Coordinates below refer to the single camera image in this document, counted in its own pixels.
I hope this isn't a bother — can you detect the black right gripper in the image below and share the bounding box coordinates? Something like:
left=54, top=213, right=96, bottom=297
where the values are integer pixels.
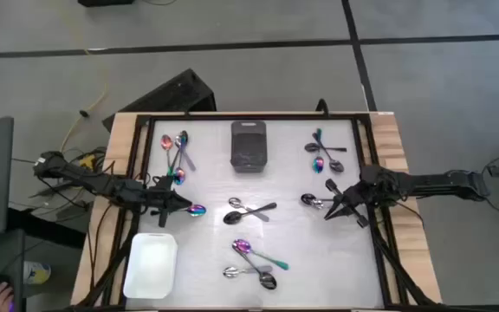
left=323, top=177, right=376, bottom=230

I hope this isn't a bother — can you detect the white rectangular tray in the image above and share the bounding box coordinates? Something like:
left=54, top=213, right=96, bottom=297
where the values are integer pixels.
left=122, top=231, right=179, bottom=301

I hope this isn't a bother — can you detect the dark grey plastic bin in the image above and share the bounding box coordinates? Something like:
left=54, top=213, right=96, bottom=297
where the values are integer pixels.
left=230, top=120, right=269, bottom=174

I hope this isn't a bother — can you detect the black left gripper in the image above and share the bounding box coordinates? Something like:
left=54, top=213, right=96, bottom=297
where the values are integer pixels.
left=144, top=174, right=193, bottom=229

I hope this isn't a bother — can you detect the black perforated box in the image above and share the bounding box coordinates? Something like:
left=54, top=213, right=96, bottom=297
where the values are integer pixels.
left=101, top=68, right=218, bottom=133

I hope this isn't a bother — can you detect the black flat box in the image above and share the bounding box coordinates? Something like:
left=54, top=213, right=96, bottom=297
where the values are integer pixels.
left=77, top=0, right=136, bottom=8

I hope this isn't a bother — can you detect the black metal table frame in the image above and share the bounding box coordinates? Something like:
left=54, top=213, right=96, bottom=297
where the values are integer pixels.
left=74, top=111, right=450, bottom=312

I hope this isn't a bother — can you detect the white yellow cup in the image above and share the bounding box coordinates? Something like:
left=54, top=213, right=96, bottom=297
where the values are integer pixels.
left=23, top=260, right=53, bottom=286

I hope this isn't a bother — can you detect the pink iridescent spoon teal handle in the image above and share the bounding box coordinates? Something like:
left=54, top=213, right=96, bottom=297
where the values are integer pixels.
left=159, top=133, right=175, bottom=174

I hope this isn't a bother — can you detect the yellow cable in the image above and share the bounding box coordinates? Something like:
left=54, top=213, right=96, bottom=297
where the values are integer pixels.
left=58, top=42, right=110, bottom=153

